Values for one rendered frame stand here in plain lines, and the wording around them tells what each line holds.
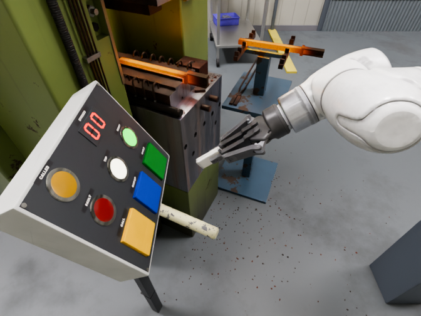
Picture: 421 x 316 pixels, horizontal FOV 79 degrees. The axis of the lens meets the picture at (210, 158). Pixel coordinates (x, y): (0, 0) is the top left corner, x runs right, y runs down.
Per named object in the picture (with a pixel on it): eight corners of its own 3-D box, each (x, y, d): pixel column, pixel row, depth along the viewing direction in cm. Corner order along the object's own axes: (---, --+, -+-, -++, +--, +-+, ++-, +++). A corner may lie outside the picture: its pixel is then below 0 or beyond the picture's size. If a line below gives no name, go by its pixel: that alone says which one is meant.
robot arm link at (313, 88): (293, 78, 58) (306, 90, 47) (363, 36, 53) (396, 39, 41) (313, 116, 62) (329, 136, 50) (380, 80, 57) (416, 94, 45)
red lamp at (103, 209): (121, 209, 49) (116, 196, 46) (104, 229, 46) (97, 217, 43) (109, 204, 50) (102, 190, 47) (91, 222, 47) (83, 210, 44)
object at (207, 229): (219, 231, 97) (220, 224, 94) (213, 243, 94) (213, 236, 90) (127, 191, 111) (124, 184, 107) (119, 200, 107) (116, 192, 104)
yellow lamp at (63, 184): (86, 185, 44) (77, 168, 41) (64, 206, 41) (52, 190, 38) (72, 179, 45) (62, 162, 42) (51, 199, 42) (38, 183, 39)
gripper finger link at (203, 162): (225, 155, 64) (225, 157, 64) (202, 167, 67) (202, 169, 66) (218, 148, 62) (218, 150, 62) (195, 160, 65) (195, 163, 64)
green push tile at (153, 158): (167, 158, 71) (149, 141, 66) (163, 180, 65) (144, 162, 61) (162, 161, 71) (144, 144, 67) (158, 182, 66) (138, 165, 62)
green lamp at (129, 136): (142, 140, 63) (138, 126, 60) (130, 152, 60) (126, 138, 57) (132, 136, 64) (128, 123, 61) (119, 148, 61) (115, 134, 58)
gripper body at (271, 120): (296, 138, 57) (259, 158, 60) (285, 116, 63) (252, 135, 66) (283, 117, 52) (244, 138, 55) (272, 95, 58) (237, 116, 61)
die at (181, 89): (195, 86, 110) (195, 68, 104) (171, 111, 97) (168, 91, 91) (119, 66, 123) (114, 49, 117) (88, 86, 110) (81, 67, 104)
